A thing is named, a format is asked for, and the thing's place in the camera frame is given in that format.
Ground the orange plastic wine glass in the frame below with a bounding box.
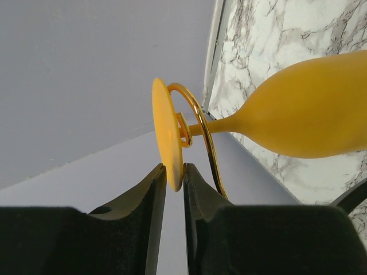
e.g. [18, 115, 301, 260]
[151, 49, 367, 192]

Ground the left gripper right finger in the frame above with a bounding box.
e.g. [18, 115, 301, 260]
[183, 163, 366, 274]

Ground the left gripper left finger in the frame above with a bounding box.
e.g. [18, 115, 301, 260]
[1, 164, 166, 274]

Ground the gold wire wine glass rack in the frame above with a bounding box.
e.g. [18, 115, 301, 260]
[152, 83, 229, 199]

